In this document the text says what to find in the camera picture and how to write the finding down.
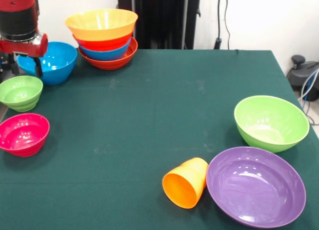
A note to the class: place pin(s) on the red-orange plastic bowl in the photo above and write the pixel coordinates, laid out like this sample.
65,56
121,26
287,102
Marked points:
102,44
109,65

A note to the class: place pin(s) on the large green plastic bowl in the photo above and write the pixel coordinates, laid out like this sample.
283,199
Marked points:
271,125

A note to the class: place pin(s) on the black wheeled base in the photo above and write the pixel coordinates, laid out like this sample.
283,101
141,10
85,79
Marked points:
5,77
299,75

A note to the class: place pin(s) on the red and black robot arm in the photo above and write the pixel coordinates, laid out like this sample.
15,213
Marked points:
17,16

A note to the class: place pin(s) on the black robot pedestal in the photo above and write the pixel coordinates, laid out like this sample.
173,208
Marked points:
159,16

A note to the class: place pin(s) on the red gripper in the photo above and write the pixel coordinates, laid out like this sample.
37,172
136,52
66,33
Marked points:
25,48

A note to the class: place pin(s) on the purple plastic bowl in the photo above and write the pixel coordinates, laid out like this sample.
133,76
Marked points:
255,187

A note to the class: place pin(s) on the small green plastic bowl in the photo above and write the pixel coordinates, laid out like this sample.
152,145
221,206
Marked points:
20,100

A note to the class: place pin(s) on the dark green tablecloth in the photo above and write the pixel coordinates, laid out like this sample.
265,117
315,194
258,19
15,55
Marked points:
149,103

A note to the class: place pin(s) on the blue plastic bowl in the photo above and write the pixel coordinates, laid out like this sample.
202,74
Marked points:
104,55
57,73

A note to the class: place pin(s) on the orange plastic cup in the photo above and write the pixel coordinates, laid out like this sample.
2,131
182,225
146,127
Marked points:
184,187

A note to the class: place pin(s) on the large orange plastic bowl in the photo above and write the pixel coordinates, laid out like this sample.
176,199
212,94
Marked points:
99,21

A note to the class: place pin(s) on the pink plastic bowl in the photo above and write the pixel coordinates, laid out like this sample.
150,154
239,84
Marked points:
22,140

